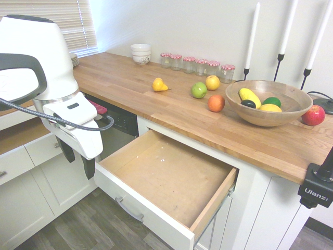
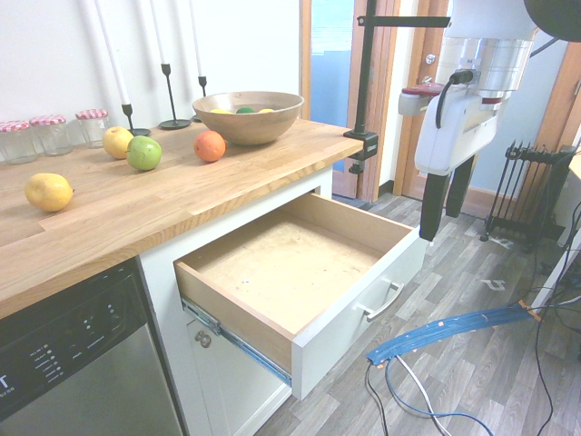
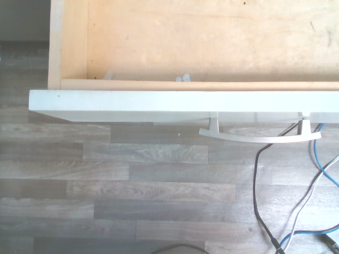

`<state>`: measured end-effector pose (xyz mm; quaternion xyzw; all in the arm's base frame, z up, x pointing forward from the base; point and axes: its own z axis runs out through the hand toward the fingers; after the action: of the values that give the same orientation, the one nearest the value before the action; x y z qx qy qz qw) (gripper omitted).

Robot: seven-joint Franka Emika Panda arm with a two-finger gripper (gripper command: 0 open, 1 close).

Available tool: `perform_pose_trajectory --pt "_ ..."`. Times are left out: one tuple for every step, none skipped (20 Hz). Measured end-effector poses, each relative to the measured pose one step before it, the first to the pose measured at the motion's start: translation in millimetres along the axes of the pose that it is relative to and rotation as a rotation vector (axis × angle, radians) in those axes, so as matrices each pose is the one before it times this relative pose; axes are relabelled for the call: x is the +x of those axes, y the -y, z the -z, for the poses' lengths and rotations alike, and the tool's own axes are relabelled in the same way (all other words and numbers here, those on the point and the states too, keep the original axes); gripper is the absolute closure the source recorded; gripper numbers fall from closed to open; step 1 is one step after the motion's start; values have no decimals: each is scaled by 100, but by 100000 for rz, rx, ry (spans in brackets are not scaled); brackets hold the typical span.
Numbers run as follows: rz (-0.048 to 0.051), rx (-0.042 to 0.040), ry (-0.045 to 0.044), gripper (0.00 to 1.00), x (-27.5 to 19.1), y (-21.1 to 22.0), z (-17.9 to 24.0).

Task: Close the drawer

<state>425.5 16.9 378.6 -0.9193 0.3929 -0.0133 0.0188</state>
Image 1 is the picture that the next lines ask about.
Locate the black avocado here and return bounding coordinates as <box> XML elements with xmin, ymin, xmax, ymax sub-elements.
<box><xmin>240</xmin><ymin>99</ymin><xmax>257</xmax><ymax>109</ymax></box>

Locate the white cabinet under wooden counter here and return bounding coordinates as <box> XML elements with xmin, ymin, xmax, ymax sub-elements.
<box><xmin>136</xmin><ymin>116</ymin><xmax>313</xmax><ymax>250</ymax></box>

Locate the yellow pear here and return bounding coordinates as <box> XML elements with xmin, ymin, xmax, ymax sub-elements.
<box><xmin>152</xmin><ymin>77</ymin><xmax>169</xmax><ymax>92</ymax></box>

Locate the yellow mango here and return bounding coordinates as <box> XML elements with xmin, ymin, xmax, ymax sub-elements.
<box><xmin>259</xmin><ymin>104</ymin><xmax>283</xmax><ymax>113</ymax></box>

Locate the plain white bowl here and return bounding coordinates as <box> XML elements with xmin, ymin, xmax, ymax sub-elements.
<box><xmin>130</xmin><ymin>43</ymin><xmax>152</xmax><ymax>56</ymax></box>

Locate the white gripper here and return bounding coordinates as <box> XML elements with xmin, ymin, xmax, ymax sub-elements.
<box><xmin>41</xmin><ymin>93</ymin><xmax>104</xmax><ymax>181</ymax></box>

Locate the glass jar with checkered lid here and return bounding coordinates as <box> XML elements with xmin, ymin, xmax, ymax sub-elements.
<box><xmin>170</xmin><ymin>54</ymin><xmax>183</xmax><ymax>71</ymax></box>
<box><xmin>220</xmin><ymin>64</ymin><xmax>236</xmax><ymax>84</ymax></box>
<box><xmin>160</xmin><ymin>53</ymin><xmax>172</xmax><ymax>69</ymax></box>
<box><xmin>195</xmin><ymin>59</ymin><xmax>208</xmax><ymax>77</ymax></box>
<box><xmin>183</xmin><ymin>56</ymin><xmax>196</xmax><ymax>74</ymax></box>
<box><xmin>206</xmin><ymin>60</ymin><xmax>221</xmax><ymax>79</ymax></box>

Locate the red towel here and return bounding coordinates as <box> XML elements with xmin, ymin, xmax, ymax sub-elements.
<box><xmin>87</xmin><ymin>97</ymin><xmax>108</xmax><ymax>115</ymax></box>

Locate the stainless steel dishwasher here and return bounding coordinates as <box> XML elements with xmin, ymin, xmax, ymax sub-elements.
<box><xmin>85</xmin><ymin>95</ymin><xmax>138</xmax><ymax>162</ymax></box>

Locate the white bowl with pattern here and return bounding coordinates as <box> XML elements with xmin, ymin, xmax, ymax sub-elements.
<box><xmin>131</xmin><ymin>51</ymin><xmax>151</xmax><ymax>65</ymax></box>

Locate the green apple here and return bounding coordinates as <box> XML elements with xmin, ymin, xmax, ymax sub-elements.
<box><xmin>191</xmin><ymin>82</ymin><xmax>208</xmax><ymax>99</ymax></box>

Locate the white window blind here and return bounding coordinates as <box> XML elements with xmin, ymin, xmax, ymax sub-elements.
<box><xmin>0</xmin><ymin>0</ymin><xmax>99</xmax><ymax>57</ymax></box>

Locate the red apple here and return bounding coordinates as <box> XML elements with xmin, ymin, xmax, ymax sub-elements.
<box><xmin>301</xmin><ymin>104</ymin><xmax>326</xmax><ymax>127</ymax></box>

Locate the green lime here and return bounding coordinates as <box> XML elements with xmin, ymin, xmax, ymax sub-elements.
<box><xmin>262</xmin><ymin>96</ymin><xmax>282</xmax><ymax>108</ymax></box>

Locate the white drawer with wooden inside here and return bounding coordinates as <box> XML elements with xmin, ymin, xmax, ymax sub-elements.
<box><xmin>95</xmin><ymin>129</ymin><xmax>239</xmax><ymax>250</ymax></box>

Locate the orange red peach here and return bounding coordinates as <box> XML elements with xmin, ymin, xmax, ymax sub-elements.
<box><xmin>207</xmin><ymin>94</ymin><xmax>226</xmax><ymax>113</ymax></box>

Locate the white taper candle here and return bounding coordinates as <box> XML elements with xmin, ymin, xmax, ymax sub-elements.
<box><xmin>306</xmin><ymin>0</ymin><xmax>333</xmax><ymax>70</ymax></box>
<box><xmin>278</xmin><ymin>0</ymin><xmax>299</xmax><ymax>55</ymax></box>
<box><xmin>245</xmin><ymin>2</ymin><xmax>261</xmax><ymax>70</ymax></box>

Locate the yellow apple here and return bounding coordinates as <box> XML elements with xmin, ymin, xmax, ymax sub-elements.
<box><xmin>205</xmin><ymin>74</ymin><xmax>221</xmax><ymax>91</ymax></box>

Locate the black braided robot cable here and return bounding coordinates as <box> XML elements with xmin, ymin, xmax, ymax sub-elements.
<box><xmin>0</xmin><ymin>97</ymin><xmax>115</xmax><ymax>131</ymax></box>

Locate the black Ulanzi camera clamp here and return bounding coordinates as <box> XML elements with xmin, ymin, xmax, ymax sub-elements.
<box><xmin>298</xmin><ymin>145</ymin><xmax>333</xmax><ymax>209</ymax></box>

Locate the white cabinet with drawers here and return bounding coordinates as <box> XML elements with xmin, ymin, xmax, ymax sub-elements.
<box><xmin>0</xmin><ymin>104</ymin><xmax>98</xmax><ymax>249</ymax></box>

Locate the yellow banana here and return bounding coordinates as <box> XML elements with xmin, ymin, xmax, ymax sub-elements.
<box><xmin>239</xmin><ymin>87</ymin><xmax>262</xmax><ymax>109</ymax></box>

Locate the large wooden bowl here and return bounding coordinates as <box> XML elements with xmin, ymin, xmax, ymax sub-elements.
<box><xmin>225</xmin><ymin>80</ymin><xmax>314</xmax><ymax>128</ymax></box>

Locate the black round device with cord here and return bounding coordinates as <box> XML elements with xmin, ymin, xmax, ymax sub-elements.
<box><xmin>306</xmin><ymin>91</ymin><xmax>333</xmax><ymax>116</ymax></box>

